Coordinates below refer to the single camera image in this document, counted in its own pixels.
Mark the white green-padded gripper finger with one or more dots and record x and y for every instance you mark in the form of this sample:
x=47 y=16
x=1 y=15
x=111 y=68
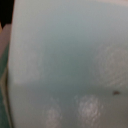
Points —
x=5 y=121

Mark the white milk carton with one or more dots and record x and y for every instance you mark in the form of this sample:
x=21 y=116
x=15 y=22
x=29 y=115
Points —
x=68 y=64

